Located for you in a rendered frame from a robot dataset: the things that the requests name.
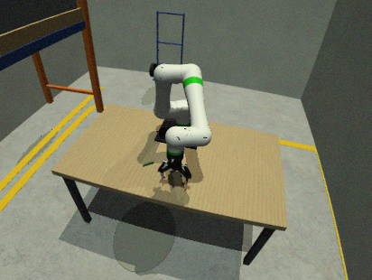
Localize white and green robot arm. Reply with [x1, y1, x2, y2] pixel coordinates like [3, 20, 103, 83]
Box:
[153, 64, 211, 163]

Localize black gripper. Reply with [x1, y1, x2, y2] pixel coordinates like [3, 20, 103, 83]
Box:
[157, 160, 191, 186]

